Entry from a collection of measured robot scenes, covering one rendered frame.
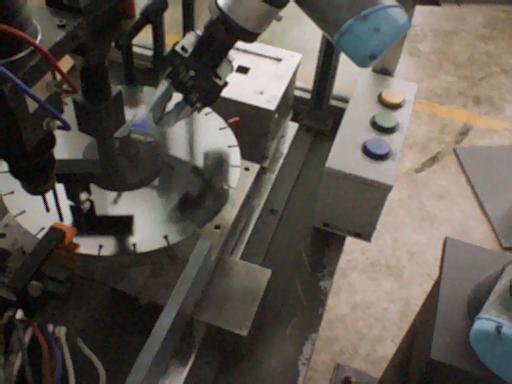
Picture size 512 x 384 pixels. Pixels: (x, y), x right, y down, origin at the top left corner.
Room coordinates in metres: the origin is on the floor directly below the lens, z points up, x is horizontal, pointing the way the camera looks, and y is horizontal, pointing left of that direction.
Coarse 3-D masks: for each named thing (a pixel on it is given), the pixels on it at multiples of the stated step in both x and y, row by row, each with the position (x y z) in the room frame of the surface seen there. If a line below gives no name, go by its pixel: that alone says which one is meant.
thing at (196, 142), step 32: (128, 96) 0.68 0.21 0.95; (160, 128) 0.62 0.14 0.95; (192, 128) 0.62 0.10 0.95; (224, 128) 0.63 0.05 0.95; (192, 160) 0.56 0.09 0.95; (224, 160) 0.56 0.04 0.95; (96, 192) 0.48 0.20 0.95; (128, 192) 0.49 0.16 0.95; (160, 192) 0.49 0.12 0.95; (192, 192) 0.50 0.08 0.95; (224, 192) 0.50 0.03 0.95; (32, 224) 0.42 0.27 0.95; (64, 224) 0.42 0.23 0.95; (96, 224) 0.43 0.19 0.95; (128, 224) 0.43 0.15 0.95; (160, 224) 0.44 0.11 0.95
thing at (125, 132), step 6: (132, 114) 0.59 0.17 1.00; (126, 120) 0.57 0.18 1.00; (132, 120) 0.58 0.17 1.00; (126, 126) 0.56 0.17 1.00; (120, 132) 0.54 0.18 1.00; (126, 132) 0.54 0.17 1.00; (120, 138) 0.53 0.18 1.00; (126, 138) 0.54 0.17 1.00; (132, 138) 0.54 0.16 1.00; (138, 138) 0.54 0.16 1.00; (144, 138) 0.54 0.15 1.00; (150, 138) 0.54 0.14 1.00; (120, 144) 0.53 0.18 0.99; (126, 144) 0.54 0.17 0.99; (150, 144) 0.53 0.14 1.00; (120, 150) 0.53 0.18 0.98; (126, 150) 0.54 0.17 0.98
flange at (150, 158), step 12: (132, 132) 0.59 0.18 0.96; (144, 132) 0.60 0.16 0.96; (132, 144) 0.55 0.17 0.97; (144, 144) 0.57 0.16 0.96; (156, 144) 0.57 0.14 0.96; (84, 156) 0.54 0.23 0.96; (96, 156) 0.54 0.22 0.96; (120, 156) 0.53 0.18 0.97; (132, 156) 0.53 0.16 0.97; (144, 156) 0.54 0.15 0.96; (156, 156) 0.55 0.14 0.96; (132, 168) 0.52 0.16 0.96; (144, 168) 0.52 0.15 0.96; (156, 168) 0.53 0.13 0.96; (132, 180) 0.50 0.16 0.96; (144, 180) 0.51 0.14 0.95
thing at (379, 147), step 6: (372, 138) 0.69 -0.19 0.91; (378, 138) 0.69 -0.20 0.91; (366, 144) 0.67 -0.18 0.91; (372, 144) 0.68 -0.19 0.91; (378, 144) 0.68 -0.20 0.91; (384, 144) 0.68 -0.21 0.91; (366, 150) 0.67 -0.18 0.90; (372, 150) 0.66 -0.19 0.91; (378, 150) 0.66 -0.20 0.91; (384, 150) 0.66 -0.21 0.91; (390, 150) 0.67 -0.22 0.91; (378, 156) 0.65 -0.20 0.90; (384, 156) 0.66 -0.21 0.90
